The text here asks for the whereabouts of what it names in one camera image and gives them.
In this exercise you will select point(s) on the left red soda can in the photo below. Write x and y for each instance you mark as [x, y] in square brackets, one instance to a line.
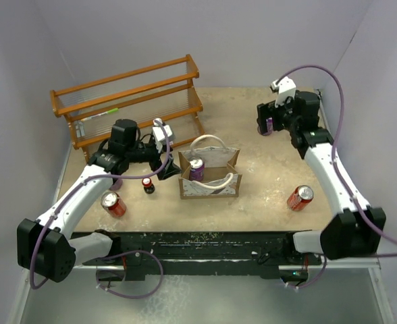
[113, 204]

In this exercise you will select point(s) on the right red soda can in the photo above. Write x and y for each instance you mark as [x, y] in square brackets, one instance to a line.
[300, 198]

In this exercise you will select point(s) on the canvas bag with rope handles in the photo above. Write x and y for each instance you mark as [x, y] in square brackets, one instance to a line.
[221, 180]

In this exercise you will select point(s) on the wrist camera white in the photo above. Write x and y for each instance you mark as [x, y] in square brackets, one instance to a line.
[284, 88]
[162, 134]

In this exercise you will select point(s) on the purple soda can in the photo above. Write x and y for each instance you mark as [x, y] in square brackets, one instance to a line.
[269, 127]
[197, 168]
[117, 185]

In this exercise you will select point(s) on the aluminium frame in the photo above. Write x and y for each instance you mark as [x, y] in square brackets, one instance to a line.
[348, 291]

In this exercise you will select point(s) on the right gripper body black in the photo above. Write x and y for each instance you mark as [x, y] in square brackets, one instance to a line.
[283, 119]

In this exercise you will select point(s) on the red soda can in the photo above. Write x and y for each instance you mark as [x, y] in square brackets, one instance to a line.
[113, 204]
[300, 198]

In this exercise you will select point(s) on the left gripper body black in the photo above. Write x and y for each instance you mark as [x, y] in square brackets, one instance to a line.
[145, 154]

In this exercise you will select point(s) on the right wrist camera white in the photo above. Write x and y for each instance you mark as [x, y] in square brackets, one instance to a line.
[284, 88]

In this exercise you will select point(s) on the small dark sauce bottle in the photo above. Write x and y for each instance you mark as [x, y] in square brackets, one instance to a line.
[148, 186]

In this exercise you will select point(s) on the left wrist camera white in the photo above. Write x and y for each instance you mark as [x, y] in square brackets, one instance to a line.
[162, 134]

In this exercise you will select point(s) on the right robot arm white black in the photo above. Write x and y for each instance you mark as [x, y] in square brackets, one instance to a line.
[349, 232]

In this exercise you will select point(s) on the green marker pen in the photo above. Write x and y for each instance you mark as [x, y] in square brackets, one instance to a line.
[99, 114]

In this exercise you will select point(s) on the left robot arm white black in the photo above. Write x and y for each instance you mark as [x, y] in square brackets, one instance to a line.
[45, 246]

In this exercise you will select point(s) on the orange wooden rack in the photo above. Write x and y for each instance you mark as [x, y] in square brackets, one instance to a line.
[164, 90]

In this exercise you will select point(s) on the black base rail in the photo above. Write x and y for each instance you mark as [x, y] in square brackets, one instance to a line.
[268, 255]

